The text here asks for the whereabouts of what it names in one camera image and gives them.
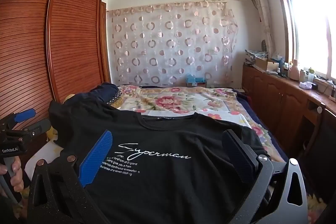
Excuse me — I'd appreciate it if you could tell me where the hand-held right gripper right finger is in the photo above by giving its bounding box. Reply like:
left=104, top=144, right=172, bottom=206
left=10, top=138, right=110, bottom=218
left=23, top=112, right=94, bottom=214
left=223, top=130, right=308, bottom=224

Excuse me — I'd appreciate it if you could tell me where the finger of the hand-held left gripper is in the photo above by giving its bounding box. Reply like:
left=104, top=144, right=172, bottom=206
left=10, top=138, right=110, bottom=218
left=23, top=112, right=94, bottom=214
left=24, top=118, right=52, bottom=136
left=10, top=108, right=36, bottom=124

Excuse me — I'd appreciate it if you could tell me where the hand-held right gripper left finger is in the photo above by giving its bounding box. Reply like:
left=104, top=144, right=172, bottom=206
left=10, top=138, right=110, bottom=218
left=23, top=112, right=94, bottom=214
left=26, top=130, right=114, bottom=224

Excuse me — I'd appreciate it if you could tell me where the black printed t-shirt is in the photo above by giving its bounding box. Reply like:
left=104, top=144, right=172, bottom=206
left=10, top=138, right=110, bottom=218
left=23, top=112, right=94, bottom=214
left=49, top=101, right=271, bottom=224

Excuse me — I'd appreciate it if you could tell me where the person's left hand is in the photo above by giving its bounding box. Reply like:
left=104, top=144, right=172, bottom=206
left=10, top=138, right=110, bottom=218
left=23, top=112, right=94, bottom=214
left=0, top=157, right=24, bottom=189

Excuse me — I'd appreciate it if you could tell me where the white flower print sheet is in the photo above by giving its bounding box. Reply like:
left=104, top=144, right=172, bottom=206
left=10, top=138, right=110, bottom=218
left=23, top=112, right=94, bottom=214
left=25, top=105, right=254, bottom=180

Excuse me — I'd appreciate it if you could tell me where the folded patterned garment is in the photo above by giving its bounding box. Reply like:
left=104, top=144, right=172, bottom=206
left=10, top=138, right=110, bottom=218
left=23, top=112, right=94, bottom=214
left=106, top=90, right=123, bottom=108

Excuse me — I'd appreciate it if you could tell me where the folded navy garment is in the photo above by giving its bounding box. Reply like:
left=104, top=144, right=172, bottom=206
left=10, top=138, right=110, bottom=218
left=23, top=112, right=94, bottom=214
left=71, top=82, right=119, bottom=109

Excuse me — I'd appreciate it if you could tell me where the wooden cabinet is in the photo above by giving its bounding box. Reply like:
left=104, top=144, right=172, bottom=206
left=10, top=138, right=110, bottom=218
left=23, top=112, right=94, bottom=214
left=241, top=63, right=336, bottom=169

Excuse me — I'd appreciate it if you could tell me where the floral blanket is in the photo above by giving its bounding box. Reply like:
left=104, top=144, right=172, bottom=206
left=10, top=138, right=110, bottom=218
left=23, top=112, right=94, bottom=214
left=115, top=85, right=288, bottom=163

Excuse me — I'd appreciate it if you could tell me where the blue box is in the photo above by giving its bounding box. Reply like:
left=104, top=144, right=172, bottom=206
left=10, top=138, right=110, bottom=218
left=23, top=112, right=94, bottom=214
left=186, top=74, right=208, bottom=87

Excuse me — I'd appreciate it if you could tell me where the cardboard box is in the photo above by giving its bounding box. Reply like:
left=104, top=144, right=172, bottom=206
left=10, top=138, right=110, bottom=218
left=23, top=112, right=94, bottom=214
left=256, top=57, right=280, bottom=72

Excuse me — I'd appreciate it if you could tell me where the wooden slatted wardrobe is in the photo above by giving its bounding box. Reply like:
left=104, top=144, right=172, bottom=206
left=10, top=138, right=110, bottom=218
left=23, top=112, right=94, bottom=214
left=0, top=0, right=112, bottom=140

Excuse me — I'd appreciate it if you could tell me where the pink thermos jug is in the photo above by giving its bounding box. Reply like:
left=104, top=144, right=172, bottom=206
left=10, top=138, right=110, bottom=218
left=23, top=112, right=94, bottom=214
left=289, top=59, right=301, bottom=81

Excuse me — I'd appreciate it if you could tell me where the stack of patterned fabrics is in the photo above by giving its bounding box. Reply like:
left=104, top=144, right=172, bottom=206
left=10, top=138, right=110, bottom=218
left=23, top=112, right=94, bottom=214
left=245, top=49, right=269, bottom=60

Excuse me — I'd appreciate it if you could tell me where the circle patterned sheer curtain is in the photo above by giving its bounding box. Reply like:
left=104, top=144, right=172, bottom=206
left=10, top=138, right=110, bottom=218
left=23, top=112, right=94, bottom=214
left=106, top=0, right=240, bottom=88

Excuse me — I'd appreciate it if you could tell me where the window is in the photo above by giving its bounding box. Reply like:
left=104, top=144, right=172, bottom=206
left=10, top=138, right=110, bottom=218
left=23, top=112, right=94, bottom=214
left=273, top=0, right=336, bottom=83

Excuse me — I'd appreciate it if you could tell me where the white window curtain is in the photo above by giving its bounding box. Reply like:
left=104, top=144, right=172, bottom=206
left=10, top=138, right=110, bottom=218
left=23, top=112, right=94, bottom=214
left=249, top=0, right=275, bottom=59

